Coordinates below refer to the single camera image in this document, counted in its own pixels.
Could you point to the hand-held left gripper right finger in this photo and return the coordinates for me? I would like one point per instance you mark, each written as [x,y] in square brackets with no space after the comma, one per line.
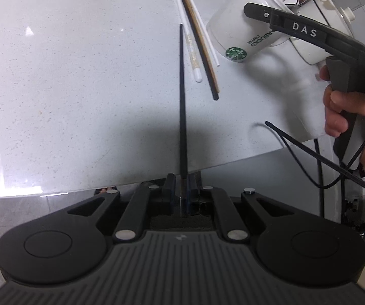
[192,193]

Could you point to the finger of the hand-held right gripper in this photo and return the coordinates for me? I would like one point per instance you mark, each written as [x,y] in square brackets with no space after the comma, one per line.
[258,12]

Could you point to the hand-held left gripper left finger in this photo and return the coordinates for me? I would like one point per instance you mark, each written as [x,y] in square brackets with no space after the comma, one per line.
[173,193]

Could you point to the white mug green logo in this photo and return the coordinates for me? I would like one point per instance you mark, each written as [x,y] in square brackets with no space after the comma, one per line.
[249,22]

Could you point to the plain white chopstick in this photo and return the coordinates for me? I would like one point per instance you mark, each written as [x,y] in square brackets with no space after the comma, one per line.
[205,35]

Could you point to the brown black-ended chopstick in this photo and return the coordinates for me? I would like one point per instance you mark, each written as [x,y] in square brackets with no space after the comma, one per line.
[206,63]

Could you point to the black chopstick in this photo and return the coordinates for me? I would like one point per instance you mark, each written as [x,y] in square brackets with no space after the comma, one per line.
[182,117]

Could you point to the white gold-patterned chopstick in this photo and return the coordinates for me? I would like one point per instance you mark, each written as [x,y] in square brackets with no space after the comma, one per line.
[193,62]

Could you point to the person's right hand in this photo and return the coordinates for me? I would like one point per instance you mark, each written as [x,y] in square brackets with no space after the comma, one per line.
[336,111]

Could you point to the white electric pot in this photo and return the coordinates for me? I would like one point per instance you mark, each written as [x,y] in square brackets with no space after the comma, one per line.
[309,50]

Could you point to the speckled pot lid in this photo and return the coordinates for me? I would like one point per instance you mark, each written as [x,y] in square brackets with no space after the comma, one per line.
[335,12]

